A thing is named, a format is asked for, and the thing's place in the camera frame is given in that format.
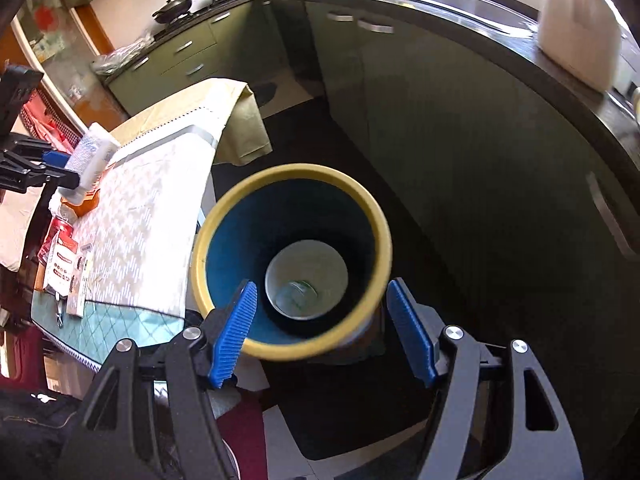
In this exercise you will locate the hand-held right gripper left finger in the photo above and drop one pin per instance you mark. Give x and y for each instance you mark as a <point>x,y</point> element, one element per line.
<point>232,340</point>

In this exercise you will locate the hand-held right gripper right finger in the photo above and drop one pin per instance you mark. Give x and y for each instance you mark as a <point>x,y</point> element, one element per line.
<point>410,332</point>

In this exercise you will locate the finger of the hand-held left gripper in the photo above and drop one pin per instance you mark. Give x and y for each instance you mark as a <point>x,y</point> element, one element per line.
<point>54,158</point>
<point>60,179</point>

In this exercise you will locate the orange box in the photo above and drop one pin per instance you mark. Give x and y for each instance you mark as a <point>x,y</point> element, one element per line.
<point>85,205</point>

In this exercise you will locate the white blue tissue packet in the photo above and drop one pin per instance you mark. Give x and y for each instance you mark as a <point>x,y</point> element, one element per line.
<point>92,155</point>

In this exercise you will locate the red white snack packet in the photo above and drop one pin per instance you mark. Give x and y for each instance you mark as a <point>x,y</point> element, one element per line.
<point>61,227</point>

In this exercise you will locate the white red label packet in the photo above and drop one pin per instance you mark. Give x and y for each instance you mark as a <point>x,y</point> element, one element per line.
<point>60,265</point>

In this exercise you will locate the yellow rimmed blue trash bin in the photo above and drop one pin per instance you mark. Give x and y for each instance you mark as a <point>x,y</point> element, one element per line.
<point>225,245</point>

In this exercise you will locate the paper chopstick sleeve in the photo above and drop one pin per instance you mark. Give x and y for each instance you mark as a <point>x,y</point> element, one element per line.
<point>80,280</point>

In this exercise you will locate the red checked apron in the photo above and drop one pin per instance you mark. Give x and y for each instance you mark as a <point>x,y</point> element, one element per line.
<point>45,125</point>

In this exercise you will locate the patterned tablecloth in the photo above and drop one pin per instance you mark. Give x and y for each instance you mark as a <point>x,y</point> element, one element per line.
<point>140,200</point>

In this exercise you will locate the dark red cloth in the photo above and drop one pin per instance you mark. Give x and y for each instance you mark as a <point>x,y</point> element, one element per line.
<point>242,440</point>

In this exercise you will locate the white framed sliding door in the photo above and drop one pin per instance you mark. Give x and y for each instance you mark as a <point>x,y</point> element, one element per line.
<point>55,45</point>

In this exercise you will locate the clear plastic bag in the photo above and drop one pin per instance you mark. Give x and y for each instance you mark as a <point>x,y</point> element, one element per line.
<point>120,57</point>

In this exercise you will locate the black wok with lid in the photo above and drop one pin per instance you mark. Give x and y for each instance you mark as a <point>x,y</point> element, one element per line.
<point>172,11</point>

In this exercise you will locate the black bag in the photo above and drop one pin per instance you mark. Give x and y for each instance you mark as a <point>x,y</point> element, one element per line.
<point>35,435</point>

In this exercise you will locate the dark shoe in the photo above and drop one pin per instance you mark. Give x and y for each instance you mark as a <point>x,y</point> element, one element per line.
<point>266,94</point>

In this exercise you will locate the green kitchen base cabinets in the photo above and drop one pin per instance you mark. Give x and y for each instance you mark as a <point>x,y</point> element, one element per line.
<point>450,110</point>

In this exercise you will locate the steel double sink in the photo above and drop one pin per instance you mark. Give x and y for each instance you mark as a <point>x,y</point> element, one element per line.
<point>450,5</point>

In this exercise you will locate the white plastic jug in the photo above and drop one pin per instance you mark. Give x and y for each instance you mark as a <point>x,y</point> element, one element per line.
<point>575,40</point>

